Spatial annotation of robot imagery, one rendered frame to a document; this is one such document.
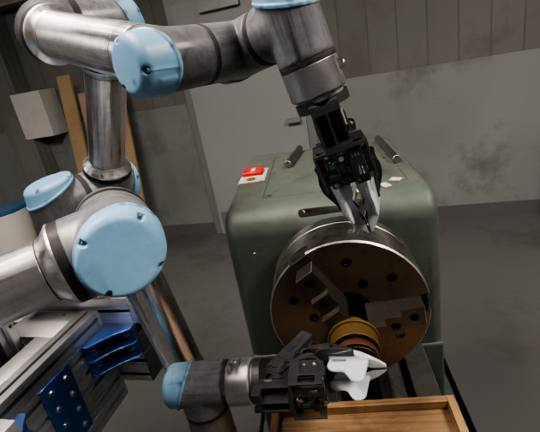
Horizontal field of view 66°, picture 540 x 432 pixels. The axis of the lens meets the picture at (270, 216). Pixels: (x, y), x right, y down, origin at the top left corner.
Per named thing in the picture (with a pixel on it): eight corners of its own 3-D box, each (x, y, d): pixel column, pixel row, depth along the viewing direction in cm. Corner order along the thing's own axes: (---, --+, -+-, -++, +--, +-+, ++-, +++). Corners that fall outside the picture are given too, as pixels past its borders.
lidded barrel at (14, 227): (59, 250, 454) (38, 197, 432) (22, 274, 407) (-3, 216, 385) (22, 252, 468) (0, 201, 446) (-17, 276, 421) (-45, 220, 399)
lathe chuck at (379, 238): (271, 340, 97) (276, 217, 85) (407, 352, 95) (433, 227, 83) (267, 368, 88) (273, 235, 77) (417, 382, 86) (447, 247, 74)
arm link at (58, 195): (32, 235, 103) (10, 183, 98) (83, 215, 112) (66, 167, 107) (49, 243, 95) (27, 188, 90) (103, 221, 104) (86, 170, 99)
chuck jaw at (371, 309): (362, 291, 83) (423, 282, 81) (365, 312, 85) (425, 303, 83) (369, 325, 73) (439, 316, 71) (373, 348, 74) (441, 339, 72)
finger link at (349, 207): (353, 251, 58) (330, 194, 55) (349, 234, 64) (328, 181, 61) (375, 244, 58) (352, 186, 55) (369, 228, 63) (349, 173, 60)
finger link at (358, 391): (392, 405, 63) (331, 407, 64) (386, 376, 68) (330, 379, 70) (391, 389, 62) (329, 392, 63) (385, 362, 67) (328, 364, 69)
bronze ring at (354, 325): (324, 311, 76) (326, 344, 67) (375, 306, 74) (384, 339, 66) (330, 351, 79) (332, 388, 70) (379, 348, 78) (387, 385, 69)
